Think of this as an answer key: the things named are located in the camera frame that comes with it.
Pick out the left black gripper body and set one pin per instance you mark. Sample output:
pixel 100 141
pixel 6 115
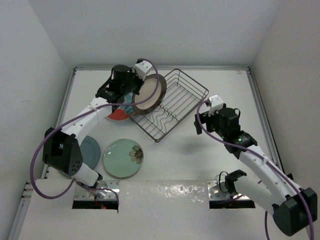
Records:
pixel 133 84

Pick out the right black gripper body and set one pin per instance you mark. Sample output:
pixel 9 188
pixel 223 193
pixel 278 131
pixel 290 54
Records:
pixel 211 123

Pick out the cream plate brown rim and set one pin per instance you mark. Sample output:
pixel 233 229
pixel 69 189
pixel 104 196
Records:
pixel 146 90

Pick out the red plate blue flower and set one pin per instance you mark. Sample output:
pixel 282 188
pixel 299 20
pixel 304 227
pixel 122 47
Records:
pixel 123 112

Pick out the black wire dish rack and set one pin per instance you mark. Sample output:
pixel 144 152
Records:
pixel 183 95

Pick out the light green flower plate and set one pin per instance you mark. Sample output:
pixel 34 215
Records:
pixel 123 158

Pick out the plain teal blue plate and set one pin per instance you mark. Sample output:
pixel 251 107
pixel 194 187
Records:
pixel 91 152

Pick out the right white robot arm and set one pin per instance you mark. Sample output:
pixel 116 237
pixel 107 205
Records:
pixel 291 206

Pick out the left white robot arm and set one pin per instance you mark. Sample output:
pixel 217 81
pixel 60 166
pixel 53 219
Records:
pixel 62 148

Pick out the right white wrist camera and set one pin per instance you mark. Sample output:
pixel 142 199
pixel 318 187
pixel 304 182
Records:
pixel 215 103

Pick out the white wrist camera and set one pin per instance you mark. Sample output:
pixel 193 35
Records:
pixel 142 68
pixel 215 103

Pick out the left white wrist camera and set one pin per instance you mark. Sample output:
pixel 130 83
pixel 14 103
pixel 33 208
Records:
pixel 142 68

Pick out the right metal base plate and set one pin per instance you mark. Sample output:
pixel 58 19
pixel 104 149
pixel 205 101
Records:
pixel 218 192

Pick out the metal base plate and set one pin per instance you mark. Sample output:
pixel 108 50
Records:
pixel 218 192
pixel 102 191

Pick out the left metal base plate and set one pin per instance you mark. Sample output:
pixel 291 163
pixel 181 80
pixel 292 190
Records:
pixel 102 191

